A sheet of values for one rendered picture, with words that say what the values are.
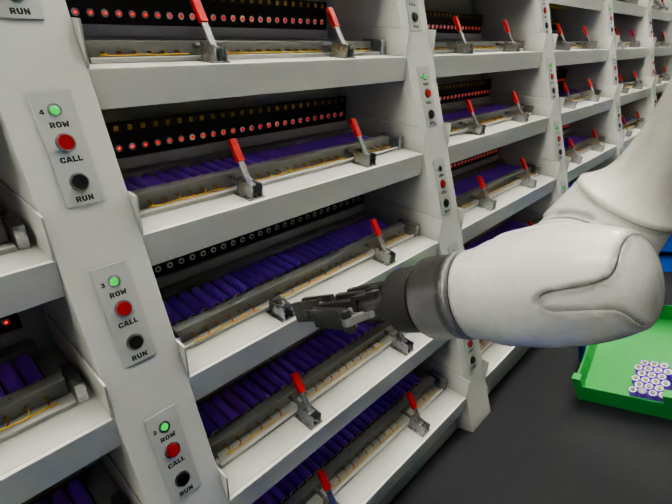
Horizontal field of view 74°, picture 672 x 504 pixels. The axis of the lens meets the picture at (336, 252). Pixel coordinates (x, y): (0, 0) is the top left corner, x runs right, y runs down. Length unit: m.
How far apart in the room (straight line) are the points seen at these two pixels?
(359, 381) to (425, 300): 0.45
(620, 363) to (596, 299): 1.00
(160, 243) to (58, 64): 0.22
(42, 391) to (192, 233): 0.25
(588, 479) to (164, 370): 0.83
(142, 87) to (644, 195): 0.56
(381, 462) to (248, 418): 0.33
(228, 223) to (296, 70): 0.27
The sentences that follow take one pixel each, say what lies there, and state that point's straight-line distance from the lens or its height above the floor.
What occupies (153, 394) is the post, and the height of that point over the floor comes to 0.49.
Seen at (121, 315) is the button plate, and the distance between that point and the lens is 0.58.
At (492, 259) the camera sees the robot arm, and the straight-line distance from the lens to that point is 0.41.
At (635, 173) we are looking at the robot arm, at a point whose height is 0.64.
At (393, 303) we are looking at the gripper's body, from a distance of 0.49.
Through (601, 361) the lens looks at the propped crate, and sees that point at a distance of 1.38.
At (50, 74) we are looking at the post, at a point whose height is 0.86.
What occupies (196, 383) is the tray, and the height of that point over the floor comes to 0.47.
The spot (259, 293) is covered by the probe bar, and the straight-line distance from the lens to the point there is 0.74.
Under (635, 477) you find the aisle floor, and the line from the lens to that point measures 1.12.
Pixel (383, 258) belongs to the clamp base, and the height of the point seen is 0.50.
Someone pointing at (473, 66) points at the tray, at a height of 0.84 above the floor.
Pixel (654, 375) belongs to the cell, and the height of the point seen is 0.08.
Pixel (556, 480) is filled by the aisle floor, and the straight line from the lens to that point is 1.09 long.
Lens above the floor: 0.72
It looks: 13 degrees down
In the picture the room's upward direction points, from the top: 13 degrees counter-clockwise
